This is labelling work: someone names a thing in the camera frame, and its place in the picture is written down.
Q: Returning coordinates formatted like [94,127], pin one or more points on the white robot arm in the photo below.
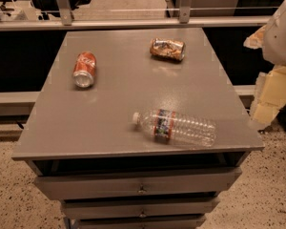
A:
[274,40]

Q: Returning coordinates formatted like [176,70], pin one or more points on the red cola can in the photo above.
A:
[84,70]

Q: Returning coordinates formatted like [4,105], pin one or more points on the bottom grey drawer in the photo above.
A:
[163,222]

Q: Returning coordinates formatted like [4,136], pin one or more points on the grey metal frame rail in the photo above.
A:
[20,15]

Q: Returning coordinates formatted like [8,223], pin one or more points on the top grey drawer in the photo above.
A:
[138,183]

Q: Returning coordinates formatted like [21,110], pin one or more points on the grey metal drawer cabinet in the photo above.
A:
[89,131]

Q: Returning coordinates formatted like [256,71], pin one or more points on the grey drawer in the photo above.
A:
[139,208]
[163,222]
[138,183]

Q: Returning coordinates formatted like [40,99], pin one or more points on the clear plastic water bottle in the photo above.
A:
[177,128]

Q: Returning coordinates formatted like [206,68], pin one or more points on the middle grey drawer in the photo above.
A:
[139,208]

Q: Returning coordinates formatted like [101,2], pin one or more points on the crushed brown metal can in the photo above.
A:
[168,48]

